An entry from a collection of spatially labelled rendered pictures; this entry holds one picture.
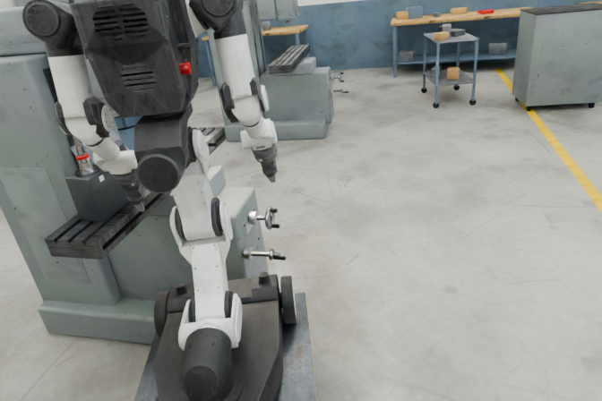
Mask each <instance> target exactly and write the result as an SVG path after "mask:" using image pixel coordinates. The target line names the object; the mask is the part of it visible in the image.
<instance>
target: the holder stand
mask: <svg viewBox="0 0 602 401"><path fill-rule="evenodd" d="M92 165H93V168H92V169H91V170H90V171H87V172H81V170H80V168H78V169H77V170H75V172H74V174H72V175H69V176H68V177H66V178H65V180H66V183H67V185H68V188H69V191H70V193H71V195H72V198H73V202H74V205H75V207H76V209H77V212H78V215H79V218H80V219H83V220H91V221H99V222H104V221H105V220H106V219H108V218H109V217H111V216H112V215H114V214H115V213H116V212H118V211H119V210H120V209H121V208H122V207H124V206H125V205H127V204H128V203H129V202H130V201H129V200H128V199H127V198H128V196H127V194H126V193H125V189H123V188H121V187H120V185H119V184H118V182H117V181H116V179H115V178H114V176H113V175H112V174H110V173H109V171H107V172H104V171H103V170H101V169H100V168H99V167H98V166H96V165H95V163H94V161H93V163H92Z"/></svg>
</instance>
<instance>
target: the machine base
mask: <svg viewBox="0 0 602 401"><path fill-rule="evenodd" d="M154 304H155V301H151V300H141V299H130V298H123V297H122V298H121V299H120V301H119V302H118V303H117V304H116V305H114V306H107V305H97V304H87V303H69V302H59V301H50V300H46V301H45V302H43V303H42V304H41V305H40V306H39V307H38V311H39V315H40V317H41V319H42V320H43V322H44V324H45V326H46V328H47V331H48V332H50V333H57V334H65V335H73V336H80V337H95V338H103V339H111V340H118V341H126V342H134V343H142V344H150V345H152V342H153V338H154V336H155V333H156V329H155V324H154Z"/></svg>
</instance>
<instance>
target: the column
mask: <svg viewBox="0 0 602 401"><path fill-rule="evenodd" d="M57 101H58V98H57V94H56V88H55V84H54V81H53V77H52V73H51V70H50V66H49V62H48V59H47V53H45V54H33V55H10V56H0V207H1V209H2V211H3V213H4V216H5V218H6V221H7V223H8V225H9V227H10V228H11V231H12V233H13V236H14V238H15V241H16V242H17V244H18V246H19V248H20V251H21V254H22V256H23V258H24V260H25V262H26V264H27V266H28V268H29V271H30V273H31V275H32V277H33V280H34V282H35V284H36V286H37V288H38V290H39V293H40V295H41V297H42V300H43V302H45V301H46V300H50V301H59V302H69V303H87V304H97V305H107V306H114V305H116V304H117V303H118V302H119V301H120V299H121V298H122V295H121V293H120V290H119V287H118V285H117V282H116V278H115V275H114V272H113V270H112V268H111V265H110V262H109V259H108V256H106V257H105V258H104V259H103V260H97V259H83V258H68V257H54V256H51V254H50V252H49V249H48V247H47V244H46V242H45V238H47V237H48V236H49V235H51V234H52V233H53V232H55V231H56V230H57V229H58V228H59V227H60V226H62V225H63V224H65V223H66V222H67V221H68V220H70V219H71V218H73V217H74V216H75V215H77V214H78V212H77V209H76V207H75V205H74V202H73V198H72V195H71V193H70V191H69V188H68V185H67V183H66V180H65V178H66V177H68V176H69V175H72V174H74V172H75V170H77V169H78V168H79V166H78V163H77V160H76V156H75V155H74V154H73V152H72V151H71V150H70V149H69V148H71V147H72V146H73V145H74V142H73V137H72V135H71V134H70V135H66V134H64V133H63V132H62V131H61V129H60V127H59V124H58V121H57V118H56V111H55V108H54V105H55V103H56V102H57Z"/></svg>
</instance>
